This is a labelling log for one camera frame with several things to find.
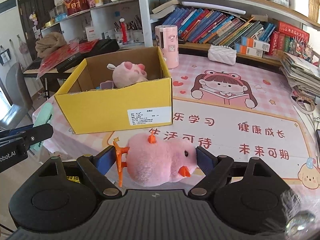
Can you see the blue white small box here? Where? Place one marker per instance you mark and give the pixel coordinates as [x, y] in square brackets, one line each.
[108, 35]

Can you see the purple kids smartwatch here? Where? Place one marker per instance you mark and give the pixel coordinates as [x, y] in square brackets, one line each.
[107, 85]

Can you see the teal small box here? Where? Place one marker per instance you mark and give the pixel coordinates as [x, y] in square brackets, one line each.
[60, 18]

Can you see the yellow cardboard box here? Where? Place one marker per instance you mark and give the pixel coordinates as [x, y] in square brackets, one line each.
[100, 112]

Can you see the red envelope pack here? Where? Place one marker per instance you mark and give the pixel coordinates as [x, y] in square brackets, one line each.
[88, 45]

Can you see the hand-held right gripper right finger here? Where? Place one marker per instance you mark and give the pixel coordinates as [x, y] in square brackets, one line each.
[206, 161]

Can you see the red tassel ornament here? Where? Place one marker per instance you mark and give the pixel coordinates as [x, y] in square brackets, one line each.
[122, 31]

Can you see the gold ribbon roll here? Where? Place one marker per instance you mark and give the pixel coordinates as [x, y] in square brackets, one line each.
[49, 24]

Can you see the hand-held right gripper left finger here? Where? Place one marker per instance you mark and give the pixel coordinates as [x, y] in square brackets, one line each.
[106, 161]

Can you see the stack of papers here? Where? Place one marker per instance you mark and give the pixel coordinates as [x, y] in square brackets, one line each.
[300, 72]

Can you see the pink small box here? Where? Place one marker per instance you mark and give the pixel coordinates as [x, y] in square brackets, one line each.
[90, 0]

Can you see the black keyboard stand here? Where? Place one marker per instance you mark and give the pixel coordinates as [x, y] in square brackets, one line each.
[45, 85]

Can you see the white rolled paper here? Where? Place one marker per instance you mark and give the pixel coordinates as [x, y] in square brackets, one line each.
[212, 7]

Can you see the pink cartoon pen holder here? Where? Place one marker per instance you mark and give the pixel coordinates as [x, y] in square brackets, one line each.
[167, 45]

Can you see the white storage box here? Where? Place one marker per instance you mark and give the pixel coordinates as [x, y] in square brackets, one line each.
[298, 2]

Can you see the dark wooden door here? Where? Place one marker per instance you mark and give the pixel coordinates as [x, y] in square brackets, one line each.
[32, 0]

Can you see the white shelf unit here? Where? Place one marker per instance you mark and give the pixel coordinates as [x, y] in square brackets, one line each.
[142, 12]

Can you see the pink chick plush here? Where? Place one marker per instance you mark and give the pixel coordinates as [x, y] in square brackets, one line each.
[157, 165]

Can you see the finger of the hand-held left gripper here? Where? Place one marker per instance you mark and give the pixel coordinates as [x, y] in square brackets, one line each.
[17, 131]
[40, 135]

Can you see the orange blue white carton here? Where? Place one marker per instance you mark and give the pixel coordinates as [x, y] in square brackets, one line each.
[248, 51]
[255, 43]

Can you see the white box red label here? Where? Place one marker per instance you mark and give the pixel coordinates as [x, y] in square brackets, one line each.
[91, 33]

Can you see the white quilted bag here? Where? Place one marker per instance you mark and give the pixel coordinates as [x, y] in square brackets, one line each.
[221, 55]

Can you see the grey chair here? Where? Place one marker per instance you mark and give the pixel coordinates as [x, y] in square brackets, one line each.
[15, 92]

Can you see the red patterned plastic bag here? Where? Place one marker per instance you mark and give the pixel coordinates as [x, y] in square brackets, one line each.
[57, 57]

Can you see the pink cartoon table mat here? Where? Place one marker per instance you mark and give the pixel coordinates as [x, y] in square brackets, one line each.
[225, 110]

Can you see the row of leaning books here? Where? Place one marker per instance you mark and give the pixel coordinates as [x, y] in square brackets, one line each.
[212, 27]

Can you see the pink pig plush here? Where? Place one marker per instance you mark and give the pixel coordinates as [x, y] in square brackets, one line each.
[127, 76]

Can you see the green hair clip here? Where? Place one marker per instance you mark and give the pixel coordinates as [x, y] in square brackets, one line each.
[43, 115]

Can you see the white pen cup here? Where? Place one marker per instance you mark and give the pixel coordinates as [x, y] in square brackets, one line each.
[138, 36]
[128, 38]

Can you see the beige cloth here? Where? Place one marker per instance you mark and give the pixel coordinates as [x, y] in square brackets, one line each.
[50, 45]

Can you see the red gift box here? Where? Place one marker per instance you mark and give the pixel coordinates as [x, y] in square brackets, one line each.
[292, 31]

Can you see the black electronic keyboard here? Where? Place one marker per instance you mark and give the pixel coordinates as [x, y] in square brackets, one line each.
[105, 45]

